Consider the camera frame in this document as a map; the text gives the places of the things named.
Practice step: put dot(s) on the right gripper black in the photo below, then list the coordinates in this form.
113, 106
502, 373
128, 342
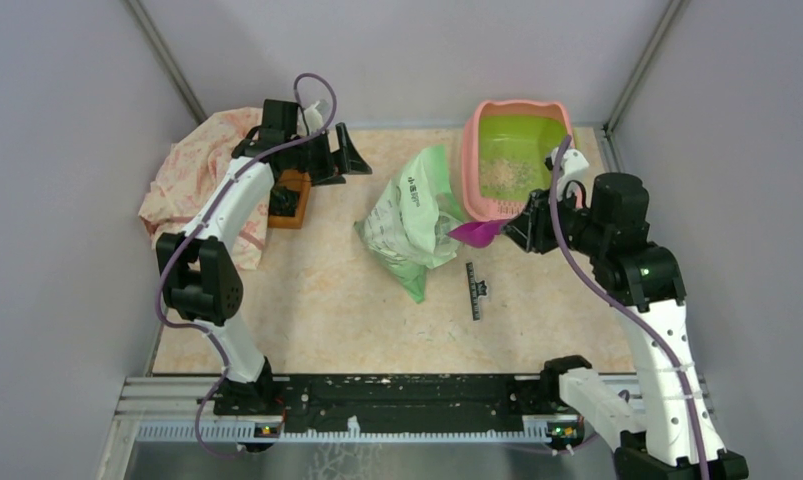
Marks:
530, 231

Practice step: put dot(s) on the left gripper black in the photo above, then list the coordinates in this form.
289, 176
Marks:
345, 160

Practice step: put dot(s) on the green cat litter bag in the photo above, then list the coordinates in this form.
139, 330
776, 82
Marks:
407, 230

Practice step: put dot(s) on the magenta plastic litter scoop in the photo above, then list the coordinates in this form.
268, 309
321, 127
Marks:
478, 234

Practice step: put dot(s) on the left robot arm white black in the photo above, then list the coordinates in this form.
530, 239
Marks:
198, 277

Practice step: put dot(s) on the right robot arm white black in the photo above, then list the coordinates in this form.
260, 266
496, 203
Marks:
674, 437

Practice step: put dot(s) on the pink and green litter box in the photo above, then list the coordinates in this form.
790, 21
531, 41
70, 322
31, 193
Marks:
503, 153

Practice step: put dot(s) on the pink patterned crumpled cloth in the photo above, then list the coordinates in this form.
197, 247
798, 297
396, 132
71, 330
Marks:
193, 169

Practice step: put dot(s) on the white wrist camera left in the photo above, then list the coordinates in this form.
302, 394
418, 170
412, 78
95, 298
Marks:
313, 117

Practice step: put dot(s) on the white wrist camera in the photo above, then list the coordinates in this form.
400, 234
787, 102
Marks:
573, 165
313, 117

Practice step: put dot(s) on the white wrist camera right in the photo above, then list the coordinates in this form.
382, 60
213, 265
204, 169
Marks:
573, 165

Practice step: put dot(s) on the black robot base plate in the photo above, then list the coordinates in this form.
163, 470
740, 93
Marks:
394, 403

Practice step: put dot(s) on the white slotted cable duct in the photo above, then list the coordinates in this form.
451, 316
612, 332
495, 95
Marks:
250, 432

